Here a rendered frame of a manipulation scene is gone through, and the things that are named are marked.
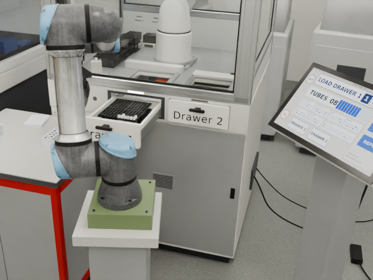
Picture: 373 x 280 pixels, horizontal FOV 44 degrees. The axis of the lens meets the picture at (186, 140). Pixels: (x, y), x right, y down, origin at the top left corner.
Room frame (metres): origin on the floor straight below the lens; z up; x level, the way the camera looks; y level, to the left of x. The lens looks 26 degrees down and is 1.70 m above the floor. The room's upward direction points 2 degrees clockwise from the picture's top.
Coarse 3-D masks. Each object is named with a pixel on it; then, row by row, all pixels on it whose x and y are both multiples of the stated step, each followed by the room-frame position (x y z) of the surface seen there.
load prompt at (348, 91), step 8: (320, 80) 1.71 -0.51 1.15; (328, 80) 1.68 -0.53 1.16; (336, 80) 1.66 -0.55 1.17; (328, 88) 1.65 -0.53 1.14; (336, 88) 1.63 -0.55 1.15; (344, 88) 1.61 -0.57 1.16; (352, 88) 1.58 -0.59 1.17; (360, 88) 1.56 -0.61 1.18; (344, 96) 1.58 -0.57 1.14; (352, 96) 1.56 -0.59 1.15; (360, 96) 1.54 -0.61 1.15; (368, 96) 1.52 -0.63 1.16; (368, 104) 1.49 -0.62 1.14
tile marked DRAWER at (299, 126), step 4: (292, 120) 1.64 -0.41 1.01; (296, 120) 1.63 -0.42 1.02; (300, 120) 1.62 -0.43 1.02; (288, 124) 1.63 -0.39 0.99; (292, 124) 1.62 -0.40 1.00; (296, 124) 1.61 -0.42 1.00; (300, 124) 1.60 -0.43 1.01; (304, 124) 1.59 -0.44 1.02; (308, 124) 1.58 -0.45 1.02; (292, 128) 1.61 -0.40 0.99; (296, 128) 1.60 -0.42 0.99; (300, 128) 1.59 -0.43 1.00; (304, 128) 1.58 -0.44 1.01; (300, 132) 1.57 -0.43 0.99; (304, 132) 1.56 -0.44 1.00
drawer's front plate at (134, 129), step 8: (88, 120) 1.76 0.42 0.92; (96, 120) 1.75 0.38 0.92; (104, 120) 1.75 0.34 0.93; (112, 120) 1.75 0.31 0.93; (88, 128) 1.76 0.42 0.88; (120, 128) 1.73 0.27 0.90; (128, 128) 1.72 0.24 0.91; (136, 128) 1.71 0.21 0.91; (96, 136) 1.76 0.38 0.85; (136, 136) 1.71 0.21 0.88; (136, 144) 1.71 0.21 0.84
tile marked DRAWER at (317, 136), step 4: (312, 128) 1.55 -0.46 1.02; (316, 128) 1.54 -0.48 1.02; (312, 132) 1.54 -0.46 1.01; (316, 132) 1.53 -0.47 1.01; (320, 132) 1.52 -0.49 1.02; (324, 132) 1.51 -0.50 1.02; (308, 136) 1.54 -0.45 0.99; (312, 136) 1.53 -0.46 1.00; (316, 136) 1.52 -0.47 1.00; (320, 136) 1.51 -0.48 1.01; (324, 136) 1.50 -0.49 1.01; (328, 136) 1.49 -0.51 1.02; (312, 140) 1.51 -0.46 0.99; (316, 140) 1.50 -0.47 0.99; (320, 140) 1.49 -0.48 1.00; (324, 140) 1.48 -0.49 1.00; (328, 140) 1.47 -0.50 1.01; (320, 144) 1.48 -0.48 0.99; (324, 144) 1.47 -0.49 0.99
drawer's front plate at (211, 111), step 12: (168, 108) 2.01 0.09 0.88; (180, 108) 2.00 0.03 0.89; (204, 108) 1.97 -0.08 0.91; (216, 108) 1.96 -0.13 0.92; (228, 108) 1.94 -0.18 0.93; (168, 120) 2.01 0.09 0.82; (180, 120) 2.00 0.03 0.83; (192, 120) 1.98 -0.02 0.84; (204, 120) 1.97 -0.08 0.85; (216, 120) 1.95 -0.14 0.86; (228, 120) 1.94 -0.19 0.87
